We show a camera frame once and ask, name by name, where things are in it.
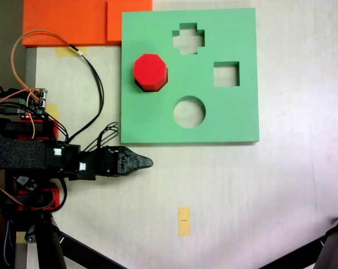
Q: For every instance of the small orange flat block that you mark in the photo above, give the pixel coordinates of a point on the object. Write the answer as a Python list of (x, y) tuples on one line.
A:
[(129, 19)]

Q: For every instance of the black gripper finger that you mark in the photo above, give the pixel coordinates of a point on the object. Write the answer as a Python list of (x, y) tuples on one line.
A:
[(132, 158), (132, 167)]

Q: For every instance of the yellow masking tape strip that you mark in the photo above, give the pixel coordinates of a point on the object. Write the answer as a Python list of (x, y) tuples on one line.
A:
[(184, 221), (54, 112), (63, 52)]

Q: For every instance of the green shape sorter board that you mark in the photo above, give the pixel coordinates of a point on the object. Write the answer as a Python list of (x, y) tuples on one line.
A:
[(157, 126)]

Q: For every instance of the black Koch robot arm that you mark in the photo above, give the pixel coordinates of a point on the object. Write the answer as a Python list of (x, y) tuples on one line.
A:
[(17, 151)]

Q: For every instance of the red printed arm base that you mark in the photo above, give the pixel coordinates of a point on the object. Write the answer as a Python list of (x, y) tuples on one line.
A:
[(56, 197)]

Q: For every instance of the large orange flat block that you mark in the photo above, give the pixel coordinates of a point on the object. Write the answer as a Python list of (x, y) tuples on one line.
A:
[(62, 22)]

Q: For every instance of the small circuit board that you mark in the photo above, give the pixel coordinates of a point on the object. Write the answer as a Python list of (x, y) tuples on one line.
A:
[(35, 107)]

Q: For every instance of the black tripod leg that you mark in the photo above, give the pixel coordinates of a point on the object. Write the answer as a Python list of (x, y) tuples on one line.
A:
[(48, 246), (334, 246)]

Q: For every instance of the red octagonal pillar block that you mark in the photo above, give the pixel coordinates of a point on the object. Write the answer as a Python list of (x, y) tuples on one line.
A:
[(150, 70)]

